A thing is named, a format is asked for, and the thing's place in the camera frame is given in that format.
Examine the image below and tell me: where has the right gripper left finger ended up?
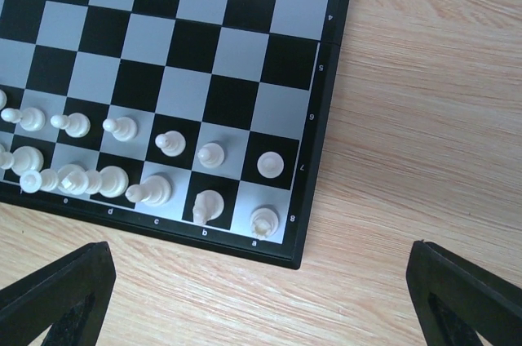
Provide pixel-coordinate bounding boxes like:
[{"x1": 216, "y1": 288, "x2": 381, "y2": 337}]
[{"x1": 1, "y1": 242, "x2": 116, "y2": 345}]

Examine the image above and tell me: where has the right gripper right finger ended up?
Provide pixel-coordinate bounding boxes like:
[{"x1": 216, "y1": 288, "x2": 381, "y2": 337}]
[{"x1": 406, "y1": 241, "x2": 521, "y2": 345}]

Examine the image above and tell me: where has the white king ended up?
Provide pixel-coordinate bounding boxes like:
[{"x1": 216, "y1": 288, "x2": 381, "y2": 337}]
[{"x1": 20, "y1": 164, "x2": 89, "y2": 195}]

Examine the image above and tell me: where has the white queen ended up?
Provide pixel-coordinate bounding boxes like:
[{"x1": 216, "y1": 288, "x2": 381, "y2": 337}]
[{"x1": 82, "y1": 166, "x2": 129, "y2": 198}]

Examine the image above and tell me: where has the white bishop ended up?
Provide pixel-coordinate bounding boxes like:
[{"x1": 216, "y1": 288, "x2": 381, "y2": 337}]
[{"x1": 125, "y1": 175, "x2": 173, "y2": 206}]

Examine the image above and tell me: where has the white knight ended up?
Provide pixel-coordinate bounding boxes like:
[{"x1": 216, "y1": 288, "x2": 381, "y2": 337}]
[{"x1": 192, "y1": 190, "x2": 224, "y2": 225}]

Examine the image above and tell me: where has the white pawn row seven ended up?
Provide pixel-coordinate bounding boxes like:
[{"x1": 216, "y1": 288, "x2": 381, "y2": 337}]
[
  {"x1": 50, "y1": 113, "x2": 91, "y2": 138},
  {"x1": 155, "y1": 131, "x2": 186, "y2": 157},
  {"x1": 197, "y1": 142, "x2": 225, "y2": 169},
  {"x1": 257, "y1": 151, "x2": 285, "y2": 179},
  {"x1": 1, "y1": 107, "x2": 46, "y2": 131},
  {"x1": 102, "y1": 117, "x2": 138, "y2": 142},
  {"x1": 0, "y1": 90, "x2": 7, "y2": 109}
]

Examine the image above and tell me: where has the folding black white chessboard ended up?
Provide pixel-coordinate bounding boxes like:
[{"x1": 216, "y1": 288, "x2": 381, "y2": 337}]
[{"x1": 1, "y1": 0, "x2": 349, "y2": 268}]

